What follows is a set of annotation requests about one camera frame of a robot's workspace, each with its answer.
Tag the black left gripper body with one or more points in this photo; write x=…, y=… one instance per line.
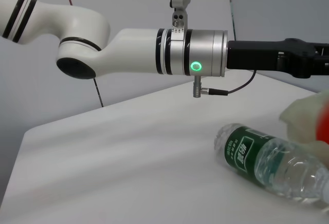
x=252, y=54

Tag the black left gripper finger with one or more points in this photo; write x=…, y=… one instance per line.
x=322, y=66
x=322, y=49

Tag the red-orange fruit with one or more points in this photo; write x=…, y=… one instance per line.
x=324, y=123

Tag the clear bottle with green label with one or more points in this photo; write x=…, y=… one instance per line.
x=246, y=147

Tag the pale green glass fruit bowl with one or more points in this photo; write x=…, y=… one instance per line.
x=298, y=121

